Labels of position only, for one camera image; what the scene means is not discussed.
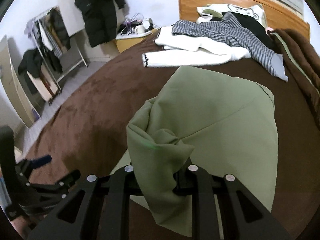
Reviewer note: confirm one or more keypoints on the white fleece garment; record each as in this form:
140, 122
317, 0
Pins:
183, 50

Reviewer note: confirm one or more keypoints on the brown bed cover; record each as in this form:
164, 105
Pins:
88, 131

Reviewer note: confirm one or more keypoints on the folded brown blanket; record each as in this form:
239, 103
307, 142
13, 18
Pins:
302, 61

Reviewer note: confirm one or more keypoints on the black garment on bed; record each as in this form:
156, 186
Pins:
257, 29

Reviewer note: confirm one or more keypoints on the cartoon print pillow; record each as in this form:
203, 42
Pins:
207, 12

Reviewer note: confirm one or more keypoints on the wooden nightstand with clutter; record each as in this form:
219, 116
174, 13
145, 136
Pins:
133, 30

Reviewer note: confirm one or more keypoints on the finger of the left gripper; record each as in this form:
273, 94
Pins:
33, 164
61, 185

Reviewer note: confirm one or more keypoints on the leaning mirror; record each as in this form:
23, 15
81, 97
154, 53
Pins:
21, 104

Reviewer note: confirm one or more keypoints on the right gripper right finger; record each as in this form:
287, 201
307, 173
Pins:
223, 208

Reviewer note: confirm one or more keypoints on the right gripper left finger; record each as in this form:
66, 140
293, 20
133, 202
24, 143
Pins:
97, 209

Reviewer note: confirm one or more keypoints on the striped grey white shirt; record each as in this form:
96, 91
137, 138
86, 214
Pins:
229, 31

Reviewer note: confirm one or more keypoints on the light green garment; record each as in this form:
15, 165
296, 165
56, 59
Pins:
221, 123

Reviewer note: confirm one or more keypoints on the clothes rack with clothes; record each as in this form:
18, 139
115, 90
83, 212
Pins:
54, 56

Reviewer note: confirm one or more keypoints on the person's left hand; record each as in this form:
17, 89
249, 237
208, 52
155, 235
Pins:
25, 224

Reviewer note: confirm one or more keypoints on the black hanging coat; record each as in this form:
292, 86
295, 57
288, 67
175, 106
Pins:
100, 18

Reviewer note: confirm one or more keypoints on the white door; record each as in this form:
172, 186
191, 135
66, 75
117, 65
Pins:
72, 16

